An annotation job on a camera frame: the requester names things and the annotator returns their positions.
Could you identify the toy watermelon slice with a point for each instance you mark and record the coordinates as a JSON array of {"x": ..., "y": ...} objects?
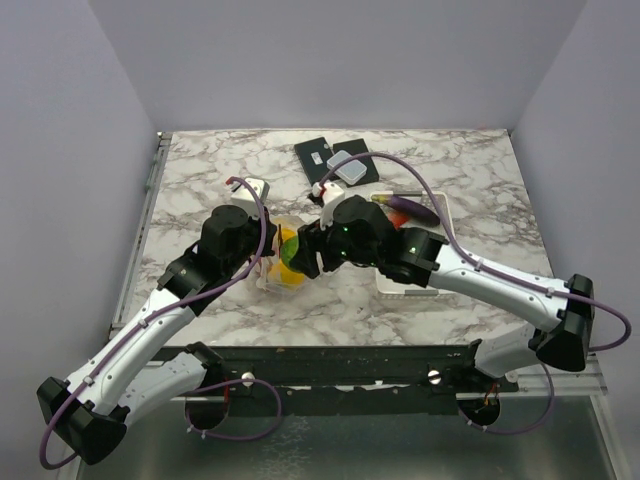
[{"x": 398, "y": 219}]

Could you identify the yellow toy bell pepper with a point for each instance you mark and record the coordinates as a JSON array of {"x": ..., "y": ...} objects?
[{"x": 285, "y": 233}]

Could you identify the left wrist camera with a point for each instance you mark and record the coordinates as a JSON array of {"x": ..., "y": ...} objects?
[{"x": 243, "y": 196}]

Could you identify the aluminium rail left edge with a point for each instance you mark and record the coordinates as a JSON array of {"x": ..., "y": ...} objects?
[{"x": 151, "y": 190}]

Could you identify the yellow toy lemon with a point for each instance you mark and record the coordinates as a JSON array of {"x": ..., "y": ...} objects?
[{"x": 282, "y": 275}]

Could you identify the white grey small device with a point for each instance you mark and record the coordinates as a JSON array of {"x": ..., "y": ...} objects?
[{"x": 351, "y": 173}]

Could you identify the black flat box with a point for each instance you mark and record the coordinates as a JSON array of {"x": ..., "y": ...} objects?
[{"x": 358, "y": 146}]

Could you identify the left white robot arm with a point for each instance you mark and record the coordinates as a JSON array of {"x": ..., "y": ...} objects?
[{"x": 92, "y": 409}]

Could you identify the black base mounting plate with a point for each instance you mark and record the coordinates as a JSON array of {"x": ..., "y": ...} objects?
[{"x": 338, "y": 381}]

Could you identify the clear polka dot zip bag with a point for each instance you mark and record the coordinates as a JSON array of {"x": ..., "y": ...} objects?
[{"x": 262, "y": 281}]

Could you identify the red yellow toy fruit cluster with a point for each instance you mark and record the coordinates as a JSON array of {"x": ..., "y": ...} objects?
[{"x": 268, "y": 259}]

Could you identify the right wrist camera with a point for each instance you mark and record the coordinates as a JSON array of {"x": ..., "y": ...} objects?
[{"x": 328, "y": 195}]

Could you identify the aluminium extrusion right front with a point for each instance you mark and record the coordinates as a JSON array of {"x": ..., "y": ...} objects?
[{"x": 533, "y": 381}]

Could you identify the white perforated plastic basket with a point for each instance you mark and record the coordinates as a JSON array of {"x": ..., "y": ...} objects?
[{"x": 418, "y": 235}]

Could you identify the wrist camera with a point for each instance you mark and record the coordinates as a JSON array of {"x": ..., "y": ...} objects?
[
  {"x": 243, "y": 196},
  {"x": 328, "y": 195}
]

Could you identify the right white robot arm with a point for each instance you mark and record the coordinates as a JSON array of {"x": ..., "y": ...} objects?
[{"x": 557, "y": 314}]

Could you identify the purple toy eggplant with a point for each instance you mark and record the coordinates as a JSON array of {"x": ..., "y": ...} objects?
[{"x": 408, "y": 207}]

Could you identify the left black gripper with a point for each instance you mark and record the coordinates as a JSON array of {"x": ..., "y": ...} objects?
[{"x": 268, "y": 237}]

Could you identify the black box with label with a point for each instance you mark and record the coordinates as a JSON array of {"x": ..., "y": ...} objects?
[{"x": 313, "y": 156}]

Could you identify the green toy citrus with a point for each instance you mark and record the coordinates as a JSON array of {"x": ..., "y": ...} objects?
[{"x": 288, "y": 251}]

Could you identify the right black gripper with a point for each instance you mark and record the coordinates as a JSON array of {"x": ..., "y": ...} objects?
[{"x": 312, "y": 238}]

